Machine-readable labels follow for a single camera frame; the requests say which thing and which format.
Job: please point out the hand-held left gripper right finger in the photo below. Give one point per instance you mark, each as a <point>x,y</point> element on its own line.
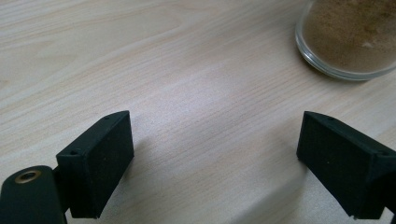
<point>342,165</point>

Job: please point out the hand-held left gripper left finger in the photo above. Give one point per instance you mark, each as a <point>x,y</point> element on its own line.
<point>93,168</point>

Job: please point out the glass jar of brown powder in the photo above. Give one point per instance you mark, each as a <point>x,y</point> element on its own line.
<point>345,37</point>

